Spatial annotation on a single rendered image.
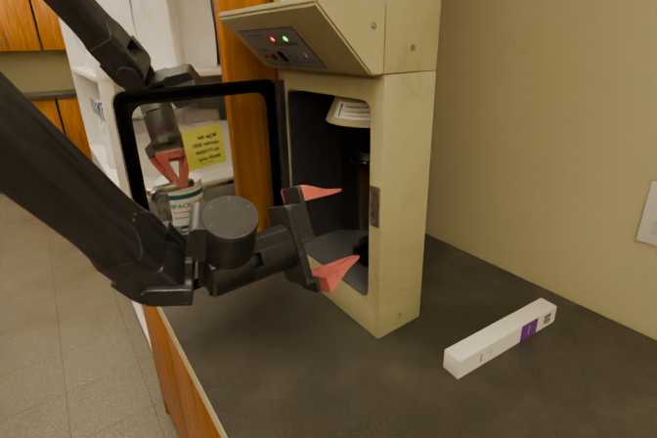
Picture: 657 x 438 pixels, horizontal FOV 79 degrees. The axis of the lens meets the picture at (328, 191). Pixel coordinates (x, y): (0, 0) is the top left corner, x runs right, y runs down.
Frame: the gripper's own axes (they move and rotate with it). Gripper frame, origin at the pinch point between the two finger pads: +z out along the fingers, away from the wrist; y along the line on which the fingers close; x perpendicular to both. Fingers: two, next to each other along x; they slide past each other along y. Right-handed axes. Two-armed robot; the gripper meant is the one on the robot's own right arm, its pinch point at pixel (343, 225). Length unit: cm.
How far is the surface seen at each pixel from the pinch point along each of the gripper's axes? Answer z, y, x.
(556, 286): 52, -30, 5
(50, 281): -64, -16, 280
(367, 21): 7.7, 25.7, -6.6
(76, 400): -55, -61, 168
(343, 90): 10.5, 19.9, 6.3
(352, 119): 12.6, 15.3, 9.0
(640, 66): 54, 11, -17
